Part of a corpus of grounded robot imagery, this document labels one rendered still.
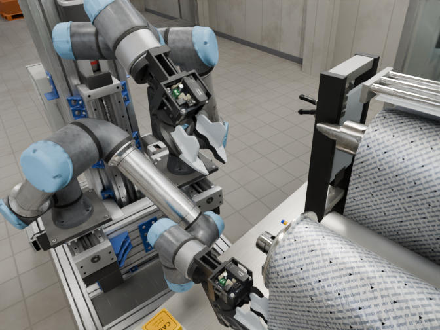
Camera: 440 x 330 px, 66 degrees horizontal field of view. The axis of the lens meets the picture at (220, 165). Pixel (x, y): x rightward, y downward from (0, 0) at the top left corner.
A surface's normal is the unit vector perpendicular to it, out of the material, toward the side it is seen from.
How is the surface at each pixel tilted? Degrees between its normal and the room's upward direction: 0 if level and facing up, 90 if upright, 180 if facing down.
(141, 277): 0
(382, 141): 50
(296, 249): 32
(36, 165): 85
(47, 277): 0
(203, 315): 0
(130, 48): 56
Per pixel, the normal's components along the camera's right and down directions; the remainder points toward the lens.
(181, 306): -0.06, -0.80
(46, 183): -0.43, 0.46
